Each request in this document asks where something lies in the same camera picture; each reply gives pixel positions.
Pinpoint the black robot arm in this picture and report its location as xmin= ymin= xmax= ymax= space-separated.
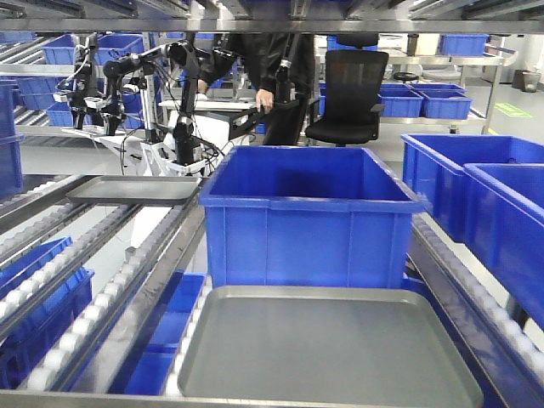
xmin=99 ymin=40 xmax=200 ymax=166

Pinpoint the blue bin right far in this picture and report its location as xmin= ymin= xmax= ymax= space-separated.
xmin=401 ymin=133 xmax=543 ymax=243

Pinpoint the grey metal tray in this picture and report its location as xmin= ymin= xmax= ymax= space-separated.
xmin=177 ymin=286 xmax=484 ymax=407
xmin=66 ymin=176 xmax=201 ymax=207

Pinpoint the grey metal tray far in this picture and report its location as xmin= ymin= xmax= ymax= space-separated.
xmin=66 ymin=176 xmax=201 ymax=207

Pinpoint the blue bin on rollers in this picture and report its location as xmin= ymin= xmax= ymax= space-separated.
xmin=199 ymin=146 xmax=423 ymax=288

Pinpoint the blue bin right near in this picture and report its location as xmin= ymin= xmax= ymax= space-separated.
xmin=464 ymin=163 xmax=543 ymax=327

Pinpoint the black office chair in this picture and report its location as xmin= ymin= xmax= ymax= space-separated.
xmin=305 ymin=32 xmax=388 ymax=147

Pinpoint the grey metal tray front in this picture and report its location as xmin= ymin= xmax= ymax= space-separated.
xmin=177 ymin=286 xmax=484 ymax=407

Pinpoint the person in black jacket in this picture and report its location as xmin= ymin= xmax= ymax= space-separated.
xmin=197 ymin=32 xmax=315 ymax=145

